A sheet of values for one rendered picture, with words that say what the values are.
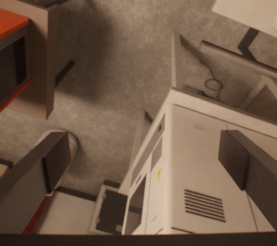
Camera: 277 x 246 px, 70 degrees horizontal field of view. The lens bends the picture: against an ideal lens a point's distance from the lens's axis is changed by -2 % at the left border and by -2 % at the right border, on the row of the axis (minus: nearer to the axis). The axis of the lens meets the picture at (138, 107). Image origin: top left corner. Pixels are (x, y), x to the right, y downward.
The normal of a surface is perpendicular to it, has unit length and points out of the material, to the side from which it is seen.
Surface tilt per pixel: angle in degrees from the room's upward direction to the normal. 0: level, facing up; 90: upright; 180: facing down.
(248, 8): 0
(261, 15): 0
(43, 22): 0
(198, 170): 90
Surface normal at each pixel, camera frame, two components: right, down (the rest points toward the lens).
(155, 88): -0.13, 0.62
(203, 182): 0.29, -0.72
